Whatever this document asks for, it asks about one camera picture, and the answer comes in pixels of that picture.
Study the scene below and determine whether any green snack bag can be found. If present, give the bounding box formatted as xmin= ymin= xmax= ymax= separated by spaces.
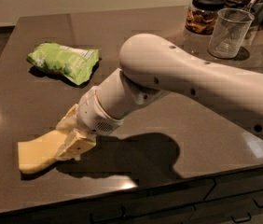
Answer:
xmin=27 ymin=43 xmax=99 ymax=85

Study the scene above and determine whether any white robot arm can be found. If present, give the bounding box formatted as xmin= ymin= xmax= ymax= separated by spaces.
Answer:
xmin=56 ymin=34 xmax=263 ymax=161

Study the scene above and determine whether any glass jar with black lid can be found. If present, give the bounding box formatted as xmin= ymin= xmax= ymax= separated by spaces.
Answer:
xmin=186 ymin=0 xmax=227 ymax=35

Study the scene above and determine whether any clear plastic measuring cup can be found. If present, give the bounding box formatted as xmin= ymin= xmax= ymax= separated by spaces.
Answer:
xmin=207 ymin=8 xmax=255 ymax=59

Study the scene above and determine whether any dark drawer cabinet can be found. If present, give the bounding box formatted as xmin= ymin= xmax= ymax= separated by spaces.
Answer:
xmin=0 ymin=167 xmax=263 ymax=224

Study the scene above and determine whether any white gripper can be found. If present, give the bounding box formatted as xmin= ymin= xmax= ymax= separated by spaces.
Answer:
xmin=55 ymin=86 xmax=123 ymax=161

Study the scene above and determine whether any yellow wavy sponge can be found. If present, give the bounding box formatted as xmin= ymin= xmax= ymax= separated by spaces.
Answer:
xmin=18 ymin=130 xmax=67 ymax=175

